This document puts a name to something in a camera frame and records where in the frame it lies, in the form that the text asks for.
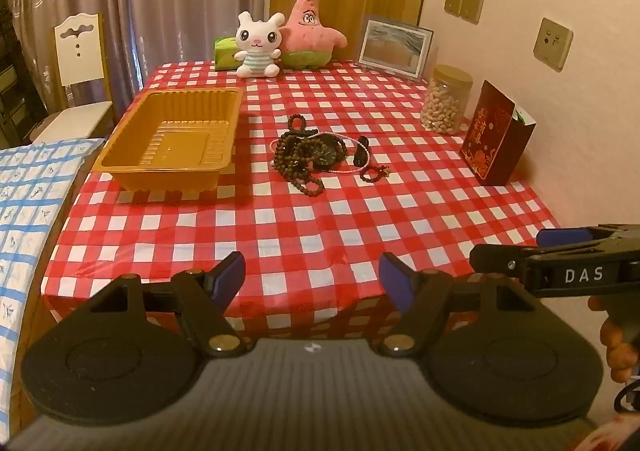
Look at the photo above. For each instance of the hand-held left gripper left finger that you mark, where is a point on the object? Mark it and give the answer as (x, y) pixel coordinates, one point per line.
(227, 277)

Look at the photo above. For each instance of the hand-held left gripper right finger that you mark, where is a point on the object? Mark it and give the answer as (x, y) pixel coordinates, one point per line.
(395, 279)

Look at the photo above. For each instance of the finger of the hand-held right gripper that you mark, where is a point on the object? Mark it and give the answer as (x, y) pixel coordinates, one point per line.
(500, 258)
(562, 237)

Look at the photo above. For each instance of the small black clip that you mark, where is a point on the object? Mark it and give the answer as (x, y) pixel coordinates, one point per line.
(360, 151)

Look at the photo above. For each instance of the gold plastic tray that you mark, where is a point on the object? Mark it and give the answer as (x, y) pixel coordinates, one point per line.
(165, 141)

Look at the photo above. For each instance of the person's right hand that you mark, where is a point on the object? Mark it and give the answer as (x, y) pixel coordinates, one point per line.
(614, 356)

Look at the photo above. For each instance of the red checkered tablecloth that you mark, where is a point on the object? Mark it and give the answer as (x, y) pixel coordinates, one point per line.
(310, 231)

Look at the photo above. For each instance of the dark red gift box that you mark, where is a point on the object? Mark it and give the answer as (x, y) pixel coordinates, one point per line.
(490, 138)

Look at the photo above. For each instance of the clear jar of nuts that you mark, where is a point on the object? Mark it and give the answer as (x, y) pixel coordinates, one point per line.
(445, 103)

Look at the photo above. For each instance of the blue patterned white cloth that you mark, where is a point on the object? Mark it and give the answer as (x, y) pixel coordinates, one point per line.
(30, 211)

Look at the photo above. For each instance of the green tissue box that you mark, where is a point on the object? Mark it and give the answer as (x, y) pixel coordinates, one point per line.
(224, 53)

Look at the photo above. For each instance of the framed sand picture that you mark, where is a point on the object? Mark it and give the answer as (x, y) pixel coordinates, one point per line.
(395, 48)

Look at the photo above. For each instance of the white bunny plush toy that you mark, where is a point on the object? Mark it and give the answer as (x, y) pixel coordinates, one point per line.
(257, 43)

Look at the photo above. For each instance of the pink starfish plush toy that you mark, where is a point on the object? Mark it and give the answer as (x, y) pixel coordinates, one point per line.
(307, 28)

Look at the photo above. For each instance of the white wooden chair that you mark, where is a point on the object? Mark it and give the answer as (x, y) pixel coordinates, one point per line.
(80, 51)

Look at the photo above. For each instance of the beige wall socket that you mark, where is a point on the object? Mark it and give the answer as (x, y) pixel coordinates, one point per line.
(552, 43)

